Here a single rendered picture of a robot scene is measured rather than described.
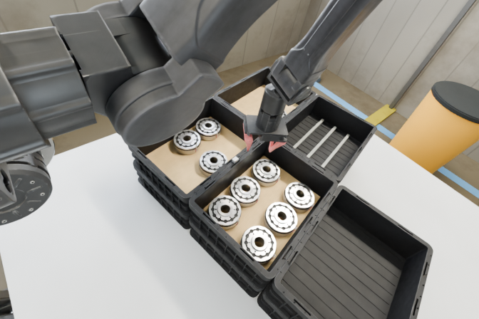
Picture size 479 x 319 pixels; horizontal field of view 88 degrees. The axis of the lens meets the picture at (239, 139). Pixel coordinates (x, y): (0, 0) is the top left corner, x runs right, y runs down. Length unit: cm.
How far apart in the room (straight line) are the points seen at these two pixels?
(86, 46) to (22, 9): 188
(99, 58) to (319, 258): 78
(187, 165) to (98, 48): 75
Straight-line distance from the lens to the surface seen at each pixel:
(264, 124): 59
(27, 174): 55
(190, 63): 19
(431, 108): 223
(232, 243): 68
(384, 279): 93
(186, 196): 73
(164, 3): 21
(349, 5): 40
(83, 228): 101
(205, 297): 88
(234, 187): 84
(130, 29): 23
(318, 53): 44
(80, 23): 22
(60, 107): 19
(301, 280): 81
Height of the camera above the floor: 157
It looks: 46 degrees down
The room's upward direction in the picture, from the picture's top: 12 degrees clockwise
